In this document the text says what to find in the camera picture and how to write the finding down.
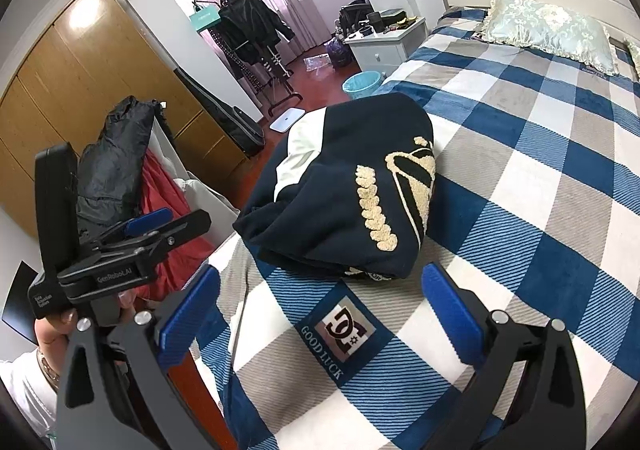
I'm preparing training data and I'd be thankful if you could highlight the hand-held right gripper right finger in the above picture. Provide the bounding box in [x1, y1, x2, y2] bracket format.
[421, 260, 587, 450]

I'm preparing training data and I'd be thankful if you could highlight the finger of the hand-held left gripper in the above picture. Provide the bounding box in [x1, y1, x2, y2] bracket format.
[100, 209, 212, 262]
[95, 207, 174, 251]

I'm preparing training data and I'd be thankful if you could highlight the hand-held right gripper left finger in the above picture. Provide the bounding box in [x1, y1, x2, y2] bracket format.
[57, 265, 223, 450]

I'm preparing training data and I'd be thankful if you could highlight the navy and white varsity jacket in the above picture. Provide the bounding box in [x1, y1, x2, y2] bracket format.
[232, 92, 441, 283]

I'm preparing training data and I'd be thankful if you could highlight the person's left forearm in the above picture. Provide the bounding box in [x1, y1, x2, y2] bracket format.
[0, 350, 62, 450]

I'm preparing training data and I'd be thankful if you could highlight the clothes rack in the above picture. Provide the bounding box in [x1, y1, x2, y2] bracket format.
[210, 0, 302, 119]

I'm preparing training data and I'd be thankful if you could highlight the person's left hand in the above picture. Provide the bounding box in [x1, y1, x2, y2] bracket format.
[32, 287, 137, 372]

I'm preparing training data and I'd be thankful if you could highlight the red cloth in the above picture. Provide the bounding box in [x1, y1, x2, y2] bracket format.
[132, 150, 217, 304]

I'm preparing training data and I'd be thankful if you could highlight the black puffer jacket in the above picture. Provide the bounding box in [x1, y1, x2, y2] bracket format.
[75, 95, 159, 242]

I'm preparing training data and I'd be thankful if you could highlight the black flat board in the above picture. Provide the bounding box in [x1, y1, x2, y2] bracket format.
[0, 260, 42, 347]

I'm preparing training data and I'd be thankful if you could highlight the black guitar bag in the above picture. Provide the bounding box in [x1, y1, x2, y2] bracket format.
[172, 67, 266, 159]

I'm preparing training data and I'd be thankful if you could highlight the blue white checked blanket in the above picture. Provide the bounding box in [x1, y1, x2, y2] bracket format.
[192, 5, 640, 450]

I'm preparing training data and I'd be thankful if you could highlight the light wooden wardrobe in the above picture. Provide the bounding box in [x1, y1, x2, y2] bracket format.
[0, 0, 248, 241]

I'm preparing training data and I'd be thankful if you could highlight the white bathroom scale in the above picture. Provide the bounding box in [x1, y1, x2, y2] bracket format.
[270, 109, 306, 134]

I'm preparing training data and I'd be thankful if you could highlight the teal paper bag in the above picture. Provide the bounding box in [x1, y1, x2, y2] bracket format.
[189, 1, 224, 34]

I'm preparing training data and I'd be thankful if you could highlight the clear plastic wrap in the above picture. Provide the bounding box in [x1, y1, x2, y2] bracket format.
[305, 55, 334, 79]

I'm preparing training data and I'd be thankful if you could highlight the blue plastic basket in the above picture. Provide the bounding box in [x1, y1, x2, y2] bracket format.
[341, 71, 384, 102]

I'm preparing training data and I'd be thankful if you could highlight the purple bag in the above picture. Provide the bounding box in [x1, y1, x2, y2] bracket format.
[325, 37, 354, 69]

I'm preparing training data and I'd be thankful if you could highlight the white nightstand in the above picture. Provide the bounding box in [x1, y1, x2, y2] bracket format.
[347, 16, 428, 76]

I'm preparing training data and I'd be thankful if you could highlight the pale green satin pillow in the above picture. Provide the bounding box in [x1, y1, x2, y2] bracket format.
[472, 0, 621, 77]
[625, 37, 640, 82]

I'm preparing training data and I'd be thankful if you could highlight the bead bracelet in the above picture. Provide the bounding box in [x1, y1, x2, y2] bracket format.
[36, 349, 61, 384]

